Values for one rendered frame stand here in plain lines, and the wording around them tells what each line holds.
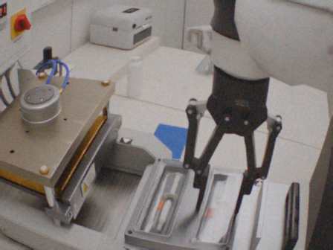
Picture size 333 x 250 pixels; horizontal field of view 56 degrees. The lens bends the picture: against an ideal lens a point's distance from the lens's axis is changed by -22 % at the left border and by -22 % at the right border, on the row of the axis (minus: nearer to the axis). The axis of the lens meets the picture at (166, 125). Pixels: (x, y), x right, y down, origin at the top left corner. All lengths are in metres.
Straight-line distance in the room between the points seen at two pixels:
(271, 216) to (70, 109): 0.39
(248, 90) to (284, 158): 0.73
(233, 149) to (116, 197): 0.53
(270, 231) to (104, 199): 0.32
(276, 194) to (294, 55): 0.44
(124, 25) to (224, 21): 1.18
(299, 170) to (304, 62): 0.86
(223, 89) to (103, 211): 0.33
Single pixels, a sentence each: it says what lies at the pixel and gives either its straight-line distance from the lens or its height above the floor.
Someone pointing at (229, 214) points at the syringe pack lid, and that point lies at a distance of 0.58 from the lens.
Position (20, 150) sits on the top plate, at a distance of 0.54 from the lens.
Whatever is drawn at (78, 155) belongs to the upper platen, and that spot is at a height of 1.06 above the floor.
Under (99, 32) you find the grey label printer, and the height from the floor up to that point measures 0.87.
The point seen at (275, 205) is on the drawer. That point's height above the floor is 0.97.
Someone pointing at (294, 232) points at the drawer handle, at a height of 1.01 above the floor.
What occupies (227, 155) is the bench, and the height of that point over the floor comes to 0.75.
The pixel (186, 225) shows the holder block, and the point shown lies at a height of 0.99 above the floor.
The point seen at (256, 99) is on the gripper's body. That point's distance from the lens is 0.45.
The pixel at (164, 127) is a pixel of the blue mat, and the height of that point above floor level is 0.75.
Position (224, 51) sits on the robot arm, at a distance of 0.42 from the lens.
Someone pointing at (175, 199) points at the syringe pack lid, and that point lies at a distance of 0.60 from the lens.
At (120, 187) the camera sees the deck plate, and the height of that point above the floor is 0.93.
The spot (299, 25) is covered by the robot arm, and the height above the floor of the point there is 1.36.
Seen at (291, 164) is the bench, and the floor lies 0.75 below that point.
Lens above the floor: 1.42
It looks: 34 degrees down
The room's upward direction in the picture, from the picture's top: 4 degrees clockwise
